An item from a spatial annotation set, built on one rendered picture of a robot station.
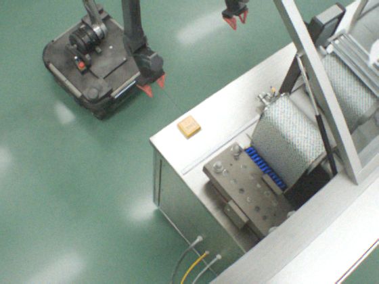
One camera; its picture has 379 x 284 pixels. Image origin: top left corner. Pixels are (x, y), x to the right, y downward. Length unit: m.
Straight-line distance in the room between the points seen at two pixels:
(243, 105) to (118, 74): 1.05
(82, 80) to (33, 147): 0.53
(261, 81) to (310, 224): 1.13
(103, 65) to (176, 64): 0.56
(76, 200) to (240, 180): 1.31
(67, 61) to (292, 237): 2.17
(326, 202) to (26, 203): 2.09
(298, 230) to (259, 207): 0.67
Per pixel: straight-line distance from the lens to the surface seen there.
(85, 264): 2.73
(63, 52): 3.02
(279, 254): 1.07
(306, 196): 1.91
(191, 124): 1.95
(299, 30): 1.02
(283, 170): 1.75
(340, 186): 1.17
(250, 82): 2.12
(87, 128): 2.99
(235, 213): 1.76
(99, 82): 2.81
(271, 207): 1.77
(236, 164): 1.79
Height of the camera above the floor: 2.67
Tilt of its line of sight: 66 degrees down
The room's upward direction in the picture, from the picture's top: 11 degrees clockwise
